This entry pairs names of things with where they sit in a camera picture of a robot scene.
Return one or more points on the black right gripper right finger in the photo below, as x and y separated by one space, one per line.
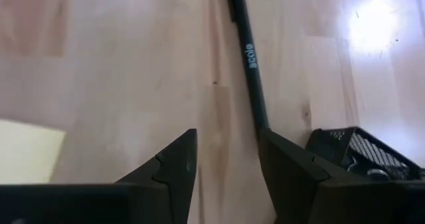
289 171

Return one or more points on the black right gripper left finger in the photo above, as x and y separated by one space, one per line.
179 177

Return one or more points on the black pen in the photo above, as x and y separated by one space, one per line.
252 71

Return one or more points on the yellow sticky note pad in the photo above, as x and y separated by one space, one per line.
26 151

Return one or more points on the black mesh desk organizer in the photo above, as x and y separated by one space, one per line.
332 144

